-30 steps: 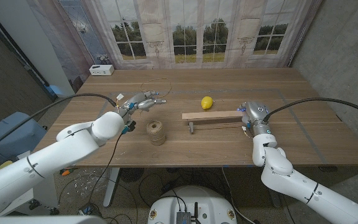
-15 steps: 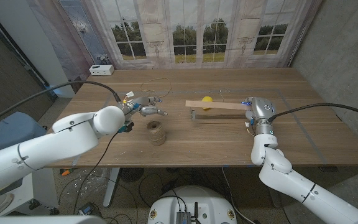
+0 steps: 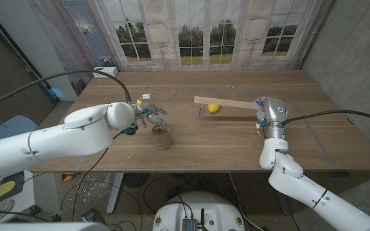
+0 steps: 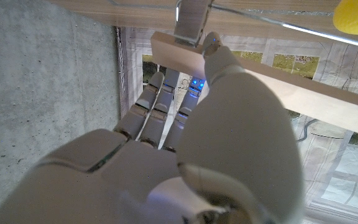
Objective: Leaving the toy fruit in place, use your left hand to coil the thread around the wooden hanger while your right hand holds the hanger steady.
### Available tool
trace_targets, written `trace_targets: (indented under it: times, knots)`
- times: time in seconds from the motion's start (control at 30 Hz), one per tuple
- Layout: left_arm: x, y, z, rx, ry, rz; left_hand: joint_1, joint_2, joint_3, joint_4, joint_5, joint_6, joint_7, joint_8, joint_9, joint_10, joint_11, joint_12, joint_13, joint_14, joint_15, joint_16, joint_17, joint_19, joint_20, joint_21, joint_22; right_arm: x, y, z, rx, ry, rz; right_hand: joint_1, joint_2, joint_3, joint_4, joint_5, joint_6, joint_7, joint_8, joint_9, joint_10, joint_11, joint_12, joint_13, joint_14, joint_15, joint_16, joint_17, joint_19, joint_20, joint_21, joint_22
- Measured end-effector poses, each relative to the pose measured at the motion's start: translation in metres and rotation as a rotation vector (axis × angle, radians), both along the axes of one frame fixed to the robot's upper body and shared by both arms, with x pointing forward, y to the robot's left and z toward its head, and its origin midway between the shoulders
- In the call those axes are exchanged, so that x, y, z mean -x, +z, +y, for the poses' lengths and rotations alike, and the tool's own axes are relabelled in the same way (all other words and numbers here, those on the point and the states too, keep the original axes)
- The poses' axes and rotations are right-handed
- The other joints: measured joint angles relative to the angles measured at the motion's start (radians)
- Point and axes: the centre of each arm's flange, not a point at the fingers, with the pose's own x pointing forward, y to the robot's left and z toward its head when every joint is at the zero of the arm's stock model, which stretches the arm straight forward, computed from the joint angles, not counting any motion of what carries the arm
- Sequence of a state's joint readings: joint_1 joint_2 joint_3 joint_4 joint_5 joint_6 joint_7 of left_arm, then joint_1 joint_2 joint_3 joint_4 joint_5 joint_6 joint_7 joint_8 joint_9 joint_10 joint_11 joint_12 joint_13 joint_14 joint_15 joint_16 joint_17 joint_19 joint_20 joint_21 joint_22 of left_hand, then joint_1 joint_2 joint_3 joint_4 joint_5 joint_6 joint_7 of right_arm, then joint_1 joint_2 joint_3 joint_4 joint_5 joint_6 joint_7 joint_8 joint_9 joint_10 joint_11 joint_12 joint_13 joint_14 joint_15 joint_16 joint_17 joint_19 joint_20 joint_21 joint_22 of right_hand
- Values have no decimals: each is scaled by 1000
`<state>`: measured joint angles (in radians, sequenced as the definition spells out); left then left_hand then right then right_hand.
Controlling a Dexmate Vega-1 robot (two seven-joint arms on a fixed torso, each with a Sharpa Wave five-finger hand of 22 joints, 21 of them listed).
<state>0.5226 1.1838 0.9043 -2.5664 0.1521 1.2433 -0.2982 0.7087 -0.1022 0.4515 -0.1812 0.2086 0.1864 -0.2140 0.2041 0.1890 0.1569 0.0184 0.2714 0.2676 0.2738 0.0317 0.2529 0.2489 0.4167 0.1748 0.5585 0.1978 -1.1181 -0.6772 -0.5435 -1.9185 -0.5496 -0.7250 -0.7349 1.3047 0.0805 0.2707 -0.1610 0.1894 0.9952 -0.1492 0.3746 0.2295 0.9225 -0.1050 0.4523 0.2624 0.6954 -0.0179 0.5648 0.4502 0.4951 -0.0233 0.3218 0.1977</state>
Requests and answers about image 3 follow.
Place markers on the white platform box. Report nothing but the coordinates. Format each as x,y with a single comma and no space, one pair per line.
43,192

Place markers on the white table leg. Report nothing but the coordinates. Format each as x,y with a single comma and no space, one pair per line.
116,192

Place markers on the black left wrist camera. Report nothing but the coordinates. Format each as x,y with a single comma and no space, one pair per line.
129,130

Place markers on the grey table leg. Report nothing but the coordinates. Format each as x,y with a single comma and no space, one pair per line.
286,208

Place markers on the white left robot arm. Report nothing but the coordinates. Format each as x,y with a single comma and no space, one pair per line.
59,138

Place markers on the grey radio module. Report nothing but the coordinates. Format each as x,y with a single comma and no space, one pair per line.
189,224

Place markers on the wooden clip hanger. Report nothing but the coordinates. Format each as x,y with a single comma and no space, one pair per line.
226,102

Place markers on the yellow toy lemon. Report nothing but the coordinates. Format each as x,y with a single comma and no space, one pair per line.
214,109

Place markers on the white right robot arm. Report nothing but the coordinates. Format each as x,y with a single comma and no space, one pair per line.
287,179

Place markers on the black pedal with yellow pads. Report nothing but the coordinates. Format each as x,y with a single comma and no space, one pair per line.
11,187

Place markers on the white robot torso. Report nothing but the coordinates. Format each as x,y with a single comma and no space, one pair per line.
217,211

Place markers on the small blue plastic item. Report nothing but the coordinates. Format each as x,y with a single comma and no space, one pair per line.
56,93

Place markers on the white socket box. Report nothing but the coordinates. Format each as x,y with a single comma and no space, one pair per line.
106,73

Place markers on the blue plastic bin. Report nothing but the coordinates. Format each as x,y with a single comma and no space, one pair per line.
2,128

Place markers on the jute twine spool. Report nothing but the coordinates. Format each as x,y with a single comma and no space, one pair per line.
162,139

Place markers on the black floor fan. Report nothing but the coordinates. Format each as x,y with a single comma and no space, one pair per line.
136,180

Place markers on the printed window backdrop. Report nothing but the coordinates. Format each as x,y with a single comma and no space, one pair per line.
204,19

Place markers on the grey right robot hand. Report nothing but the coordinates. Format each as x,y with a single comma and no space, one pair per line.
275,112

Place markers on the jute thread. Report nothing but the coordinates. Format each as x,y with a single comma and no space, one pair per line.
176,90

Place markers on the black power strip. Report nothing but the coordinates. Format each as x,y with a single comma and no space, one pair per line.
43,214

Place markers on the small device with blue screen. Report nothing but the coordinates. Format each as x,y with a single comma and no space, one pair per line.
90,216

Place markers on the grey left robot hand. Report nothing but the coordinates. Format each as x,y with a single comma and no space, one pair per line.
149,112

